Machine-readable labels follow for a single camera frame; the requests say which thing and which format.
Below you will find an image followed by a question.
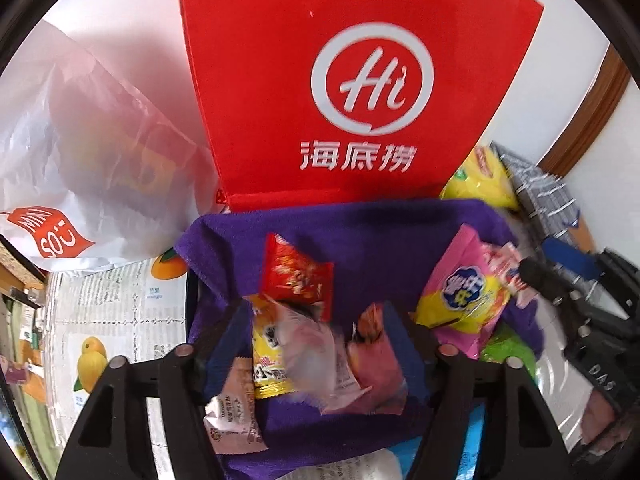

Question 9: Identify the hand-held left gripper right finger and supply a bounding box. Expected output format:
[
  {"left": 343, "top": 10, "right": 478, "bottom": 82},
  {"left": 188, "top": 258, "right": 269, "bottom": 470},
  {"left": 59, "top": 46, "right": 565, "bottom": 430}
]
[{"left": 385, "top": 305, "right": 573, "bottom": 480}]

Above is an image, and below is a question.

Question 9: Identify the green snack packet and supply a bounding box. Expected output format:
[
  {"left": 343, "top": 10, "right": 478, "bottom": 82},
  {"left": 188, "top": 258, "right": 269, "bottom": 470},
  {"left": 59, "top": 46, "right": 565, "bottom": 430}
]
[{"left": 477, "top": 322, "right": 538, "bottom": 386}]

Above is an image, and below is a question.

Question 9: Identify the red paper bag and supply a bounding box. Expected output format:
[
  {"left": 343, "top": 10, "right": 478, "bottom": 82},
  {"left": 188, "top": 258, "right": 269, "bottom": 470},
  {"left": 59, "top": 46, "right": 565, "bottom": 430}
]
[{"left": 177, "top": 0, "right": 545, "bottom": 213}]

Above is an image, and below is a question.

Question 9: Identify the yellow triangular snack packet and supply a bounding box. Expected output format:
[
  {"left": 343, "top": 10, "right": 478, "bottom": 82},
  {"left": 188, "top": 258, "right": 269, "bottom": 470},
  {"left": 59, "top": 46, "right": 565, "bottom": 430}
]
[{"left": 245, "top": 294, "right": 341, "bottom": 401}]

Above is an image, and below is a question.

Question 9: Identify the grey checked folded cloth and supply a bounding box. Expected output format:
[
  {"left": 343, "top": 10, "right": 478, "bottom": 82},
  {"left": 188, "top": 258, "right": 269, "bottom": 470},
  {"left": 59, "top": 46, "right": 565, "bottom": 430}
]
[{"left": 492, "top": 142, "right": 596, "bottom": 256}]

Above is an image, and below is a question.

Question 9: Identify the brown wooden door frame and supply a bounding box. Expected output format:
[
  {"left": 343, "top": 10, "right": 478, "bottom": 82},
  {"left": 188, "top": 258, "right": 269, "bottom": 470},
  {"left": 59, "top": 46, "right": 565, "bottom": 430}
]
[{"left": 537, "top": 44, "right": 632, "bottom": 178}]

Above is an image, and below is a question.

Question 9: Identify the pink packet with silver stripe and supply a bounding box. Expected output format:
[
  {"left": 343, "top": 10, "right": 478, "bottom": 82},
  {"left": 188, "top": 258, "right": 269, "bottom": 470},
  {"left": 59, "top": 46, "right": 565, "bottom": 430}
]
[{"left": 320, "top": 302, "right": 408, "bottom": 416}]

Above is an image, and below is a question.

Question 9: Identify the wooden nightstand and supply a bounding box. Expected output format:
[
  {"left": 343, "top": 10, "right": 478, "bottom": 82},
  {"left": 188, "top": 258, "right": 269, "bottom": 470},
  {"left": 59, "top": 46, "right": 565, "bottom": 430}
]
[{"left": 15, "top": 305, "right": 61, "bottom": 411}]

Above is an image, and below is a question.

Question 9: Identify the pale pink snack packet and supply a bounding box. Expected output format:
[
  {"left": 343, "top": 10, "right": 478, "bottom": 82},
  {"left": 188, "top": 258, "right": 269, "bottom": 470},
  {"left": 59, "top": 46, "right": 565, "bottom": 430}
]
[{"left": 204, "top": 357, "right": 268, "bottom": 455}]

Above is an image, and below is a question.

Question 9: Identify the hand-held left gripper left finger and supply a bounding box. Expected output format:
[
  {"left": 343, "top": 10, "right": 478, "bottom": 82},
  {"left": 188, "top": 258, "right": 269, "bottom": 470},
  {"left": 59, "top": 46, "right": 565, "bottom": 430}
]
[{"left": 55, "top": 300, "right": 261, "bottom": 480}]

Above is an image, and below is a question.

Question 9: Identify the yellow chips bag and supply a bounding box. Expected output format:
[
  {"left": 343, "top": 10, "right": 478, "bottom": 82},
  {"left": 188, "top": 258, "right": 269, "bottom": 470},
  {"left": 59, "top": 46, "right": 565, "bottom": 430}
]
[{"left": 439, "top": 146, "right": 521, "bottom": 211}]

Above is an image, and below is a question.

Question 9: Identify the purple towel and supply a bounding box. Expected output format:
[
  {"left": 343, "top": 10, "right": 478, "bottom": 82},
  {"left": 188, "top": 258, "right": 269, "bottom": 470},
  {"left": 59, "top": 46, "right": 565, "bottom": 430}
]
[{"left": 174, "top": 199, "right": 546, "bottom": 480}]

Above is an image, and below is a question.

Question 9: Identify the white plastic bag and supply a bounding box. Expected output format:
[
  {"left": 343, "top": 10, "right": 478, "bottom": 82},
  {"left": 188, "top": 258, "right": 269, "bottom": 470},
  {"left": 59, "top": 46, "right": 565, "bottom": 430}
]
[{"left": 0, "top": 20, "right": 226, "bottom": 273}]

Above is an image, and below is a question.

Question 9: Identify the red snack packet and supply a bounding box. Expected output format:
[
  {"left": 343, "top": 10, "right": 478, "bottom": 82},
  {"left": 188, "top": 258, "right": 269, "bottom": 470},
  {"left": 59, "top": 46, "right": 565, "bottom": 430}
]
[{"left": 260, "top": 232, "right": 335, "bottom": 322}]

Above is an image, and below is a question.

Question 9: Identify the brown patterned box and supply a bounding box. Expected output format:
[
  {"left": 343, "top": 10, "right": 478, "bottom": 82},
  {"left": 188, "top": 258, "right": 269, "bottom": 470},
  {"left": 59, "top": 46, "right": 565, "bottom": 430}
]
[{"left": 0, "top": 237, "right": 48, "bottom": 286}]

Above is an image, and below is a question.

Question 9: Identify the blue tissue box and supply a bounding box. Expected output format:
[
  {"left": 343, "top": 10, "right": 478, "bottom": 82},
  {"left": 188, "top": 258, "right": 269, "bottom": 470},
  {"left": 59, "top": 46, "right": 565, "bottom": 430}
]
[{"left": 395, "top": 402, "right": 486, "bottom": 480}]

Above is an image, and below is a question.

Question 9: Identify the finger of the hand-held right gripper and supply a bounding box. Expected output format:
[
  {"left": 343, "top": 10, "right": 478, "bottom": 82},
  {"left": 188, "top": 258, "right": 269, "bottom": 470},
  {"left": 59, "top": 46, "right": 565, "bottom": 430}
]
[
  {"left": 542, "top": 237, "right": 621, "bottom": 281},
  {"left": 517, "top": 257, "right": 593, "bottom": 313}
]

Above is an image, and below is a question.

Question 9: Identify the person's right hand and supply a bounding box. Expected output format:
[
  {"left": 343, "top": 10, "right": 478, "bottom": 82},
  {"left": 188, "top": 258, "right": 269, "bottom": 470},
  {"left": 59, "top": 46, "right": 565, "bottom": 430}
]
[{"left": 582, "top": 392, "right": 633, "bottom": 441}]

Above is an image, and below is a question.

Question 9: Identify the pink and yellow snack packet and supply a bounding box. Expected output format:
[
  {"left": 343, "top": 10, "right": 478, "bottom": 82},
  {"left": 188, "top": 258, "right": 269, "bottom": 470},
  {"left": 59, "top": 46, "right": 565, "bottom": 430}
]
[{"left": 411, "top": 224, "right": 513, "bottom": 361}]

